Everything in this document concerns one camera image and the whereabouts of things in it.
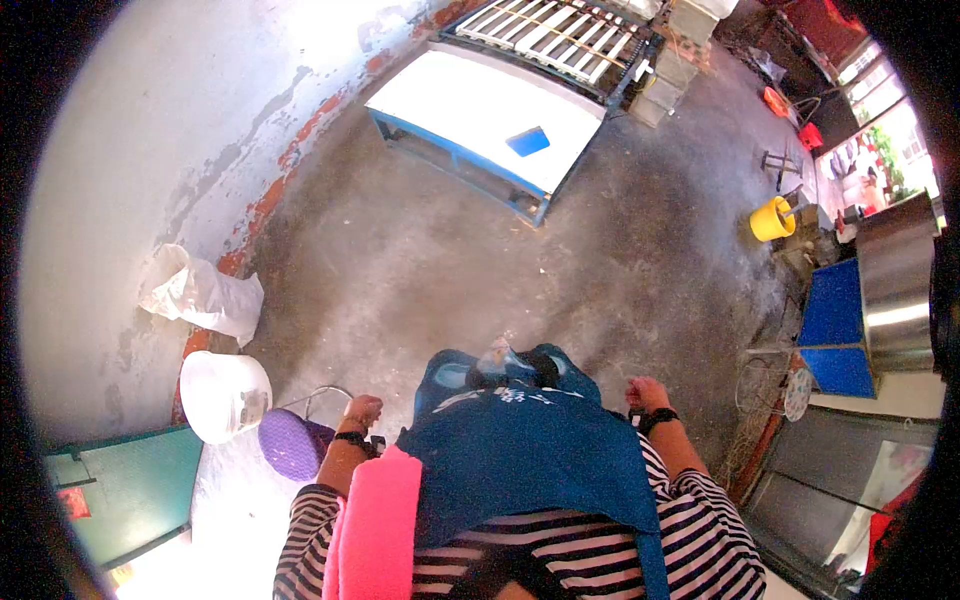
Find person's right hand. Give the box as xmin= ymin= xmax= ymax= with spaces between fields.
xmin=624 ymin=375 xmax=673 ymax=415

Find person's left hand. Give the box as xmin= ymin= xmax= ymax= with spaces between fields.
xmin=342 ymin=394 xmax=384 ymax=437

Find black wrist band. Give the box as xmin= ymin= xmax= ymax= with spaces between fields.
xmin=333 ymin=430 xmax=387 ymax=459
xmin=628 ymin=407 xmax=681 ymax=436

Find purple stool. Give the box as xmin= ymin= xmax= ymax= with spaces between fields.
xmin=257 ymin=384 xmax=354 ymax=483

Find person's legs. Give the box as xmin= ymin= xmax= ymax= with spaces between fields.
xmin=414 ymin=337 xmax=603 ymax=421

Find white bucket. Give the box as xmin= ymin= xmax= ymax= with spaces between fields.
xmin=179 ymin=350 xmax=274 ymax=446

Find round patterned fan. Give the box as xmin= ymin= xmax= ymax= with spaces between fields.
xmin=783 ymin=366 xmax=814 ymax=423

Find person's body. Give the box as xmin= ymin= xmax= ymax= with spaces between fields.
xmin=273 ymin=387 xmax=768 ymax=600

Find white sack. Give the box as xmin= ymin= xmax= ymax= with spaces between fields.
xmin=138 ymin=243 xmax=265 ymax=348

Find blue machine panel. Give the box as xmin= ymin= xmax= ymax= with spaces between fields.
xmin=795 ymin=258 xmax=879 ymax=400

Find yellow bucket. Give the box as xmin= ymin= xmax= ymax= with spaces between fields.
xmin=748 ymin=195 xmax=798 ymax=243

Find glass display counter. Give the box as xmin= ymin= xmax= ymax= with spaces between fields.
xmin=738 ymin=405 xmax=942 ymax=594

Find green cabinet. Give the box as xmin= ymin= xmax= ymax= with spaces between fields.
xmin=43 ymin=423 xmax=205 ymax=573

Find blue flat card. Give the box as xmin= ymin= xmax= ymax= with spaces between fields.
xmin=504 ymin=126 xmax=552 ymax=159

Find steel drum machine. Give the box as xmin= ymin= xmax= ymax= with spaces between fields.
xmin=854 ymin=192 xmax=940 ymax=376

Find stack of grey concrete blocks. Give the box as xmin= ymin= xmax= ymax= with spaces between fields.
xmin=628 ymin=0 xmax=740 ymax=129

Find white slatted metal rack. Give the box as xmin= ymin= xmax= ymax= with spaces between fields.
xmin=438 ymin=0 xmax=665 ymax=106

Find white table with blue frame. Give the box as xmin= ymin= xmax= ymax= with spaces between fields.
xmin=364 ymin=41 xmax=608 ymax=228

